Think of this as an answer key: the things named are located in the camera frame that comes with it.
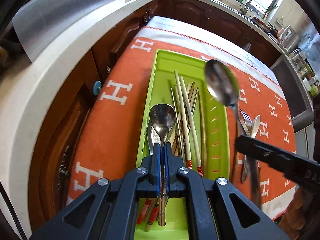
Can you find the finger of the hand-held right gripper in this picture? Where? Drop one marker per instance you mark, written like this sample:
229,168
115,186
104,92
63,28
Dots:
260,152

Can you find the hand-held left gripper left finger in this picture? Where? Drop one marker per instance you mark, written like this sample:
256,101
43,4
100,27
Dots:
157,165

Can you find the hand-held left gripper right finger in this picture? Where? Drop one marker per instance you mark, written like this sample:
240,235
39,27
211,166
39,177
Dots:
167,165

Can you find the small metal spoon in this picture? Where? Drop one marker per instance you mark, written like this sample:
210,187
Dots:
150,140

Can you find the medium metal spoon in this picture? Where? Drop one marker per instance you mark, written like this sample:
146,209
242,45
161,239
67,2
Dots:
162,120

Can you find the green plastic utensil tray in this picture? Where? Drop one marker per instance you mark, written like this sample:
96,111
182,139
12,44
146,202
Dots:
217,120

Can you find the large metal spoon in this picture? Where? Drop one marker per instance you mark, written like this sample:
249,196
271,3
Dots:
221,82

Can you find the metal fork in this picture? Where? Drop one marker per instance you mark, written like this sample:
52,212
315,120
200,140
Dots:
246,122

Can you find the dark brown rounded object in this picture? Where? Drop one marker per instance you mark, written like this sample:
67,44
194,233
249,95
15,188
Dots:
295,212

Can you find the brown chopstick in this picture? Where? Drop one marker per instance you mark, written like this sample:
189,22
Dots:
203,135

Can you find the orange printed blanket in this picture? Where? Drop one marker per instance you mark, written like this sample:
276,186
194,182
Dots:
120,135

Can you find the grey built-in appliance front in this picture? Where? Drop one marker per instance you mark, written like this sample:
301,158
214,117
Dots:
292,90

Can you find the white bottle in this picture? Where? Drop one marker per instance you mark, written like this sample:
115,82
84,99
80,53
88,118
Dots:
311,86

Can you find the glass jar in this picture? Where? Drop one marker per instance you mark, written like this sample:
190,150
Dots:
301,63

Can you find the blue round knob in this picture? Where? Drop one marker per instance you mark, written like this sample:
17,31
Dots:
97,87

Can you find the white electric kettle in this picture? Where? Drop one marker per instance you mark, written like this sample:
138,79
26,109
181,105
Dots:
288,38

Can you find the dish rack with plates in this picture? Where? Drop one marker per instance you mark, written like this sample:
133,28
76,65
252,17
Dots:
262,23

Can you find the white kitchen countertop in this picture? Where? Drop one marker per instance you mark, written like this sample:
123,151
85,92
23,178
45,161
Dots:
62,75

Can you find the brown wooden kitchen cabinets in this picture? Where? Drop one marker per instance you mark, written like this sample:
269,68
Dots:
120,37

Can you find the metal kitchen faucet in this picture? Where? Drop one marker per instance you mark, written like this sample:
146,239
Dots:
246,2

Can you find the stainless steel panel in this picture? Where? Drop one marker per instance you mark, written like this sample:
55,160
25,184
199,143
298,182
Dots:
62,17

